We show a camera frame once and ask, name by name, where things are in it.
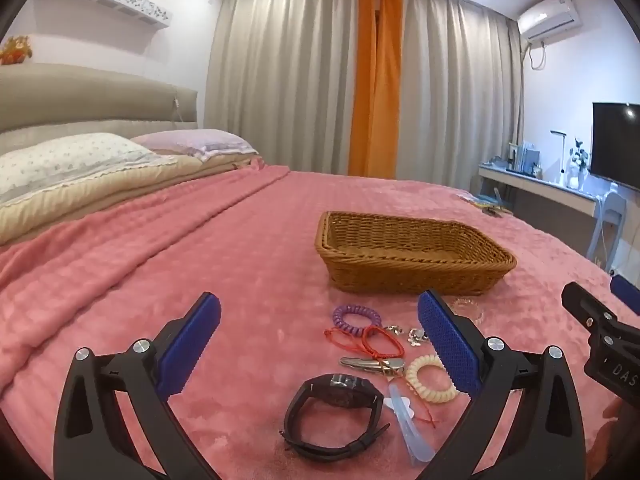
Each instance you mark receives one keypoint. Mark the clear blue flower hair clip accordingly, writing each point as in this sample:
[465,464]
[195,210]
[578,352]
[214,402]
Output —
[410,435]

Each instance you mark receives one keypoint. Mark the light blue chair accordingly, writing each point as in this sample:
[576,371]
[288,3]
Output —
[612,210]

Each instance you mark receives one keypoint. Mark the silver hair clip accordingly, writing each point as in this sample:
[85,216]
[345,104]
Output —
[365,364]

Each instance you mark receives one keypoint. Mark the orange curtain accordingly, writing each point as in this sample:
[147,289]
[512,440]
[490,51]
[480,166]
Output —
[372,100]

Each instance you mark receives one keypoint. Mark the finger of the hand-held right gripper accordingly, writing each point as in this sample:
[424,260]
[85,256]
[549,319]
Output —
[585,305]
[627,292]

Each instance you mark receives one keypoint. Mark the orange plush toy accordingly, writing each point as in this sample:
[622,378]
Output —
[15,50]

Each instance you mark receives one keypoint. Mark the light purple pillow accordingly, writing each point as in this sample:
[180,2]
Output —
[195,140]

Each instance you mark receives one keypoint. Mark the pink blanket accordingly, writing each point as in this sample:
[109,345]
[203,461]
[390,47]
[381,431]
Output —
[175,270]

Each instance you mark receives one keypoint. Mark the black television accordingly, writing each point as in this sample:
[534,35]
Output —
[617,140]

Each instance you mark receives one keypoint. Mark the silver earring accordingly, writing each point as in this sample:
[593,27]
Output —
[392,330]

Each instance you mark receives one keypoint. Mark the small clutter on blanket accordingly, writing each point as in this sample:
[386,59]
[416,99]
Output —
[487,205]

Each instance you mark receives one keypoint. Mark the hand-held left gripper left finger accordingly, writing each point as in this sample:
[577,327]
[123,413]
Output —
[192,340]

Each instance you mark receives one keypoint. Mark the books on stand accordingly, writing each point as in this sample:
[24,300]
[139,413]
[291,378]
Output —
[527,157]

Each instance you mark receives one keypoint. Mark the vase with flowers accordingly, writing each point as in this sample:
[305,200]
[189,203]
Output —
[580,160]

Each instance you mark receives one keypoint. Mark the grey curtain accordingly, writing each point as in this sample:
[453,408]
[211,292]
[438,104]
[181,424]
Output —
[450,95]
[285,75]

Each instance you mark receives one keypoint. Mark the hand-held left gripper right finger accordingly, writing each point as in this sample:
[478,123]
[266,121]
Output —
[450,345]

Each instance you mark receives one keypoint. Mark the white air conditioner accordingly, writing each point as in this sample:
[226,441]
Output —
[550,17]

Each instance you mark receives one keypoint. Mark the beige folded quilt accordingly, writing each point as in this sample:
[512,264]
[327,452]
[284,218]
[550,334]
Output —
[100,195]

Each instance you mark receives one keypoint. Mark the red thread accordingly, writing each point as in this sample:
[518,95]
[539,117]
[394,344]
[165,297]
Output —
[429,417]

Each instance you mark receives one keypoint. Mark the beige padded headboard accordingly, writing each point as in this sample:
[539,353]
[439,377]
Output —
[100,95]

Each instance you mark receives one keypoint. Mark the brown wicker basket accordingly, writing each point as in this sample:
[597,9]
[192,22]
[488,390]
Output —
[400,260]

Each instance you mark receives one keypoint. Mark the white floral pillow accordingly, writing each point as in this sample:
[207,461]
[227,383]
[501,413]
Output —
[75,160]

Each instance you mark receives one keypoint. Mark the white desk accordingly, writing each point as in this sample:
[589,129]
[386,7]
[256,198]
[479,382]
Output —
[540,192]

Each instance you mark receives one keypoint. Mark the white desk lamp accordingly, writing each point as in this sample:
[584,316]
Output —
[561,150]

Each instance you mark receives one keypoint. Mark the black wrist watch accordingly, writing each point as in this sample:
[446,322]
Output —
[330,385]

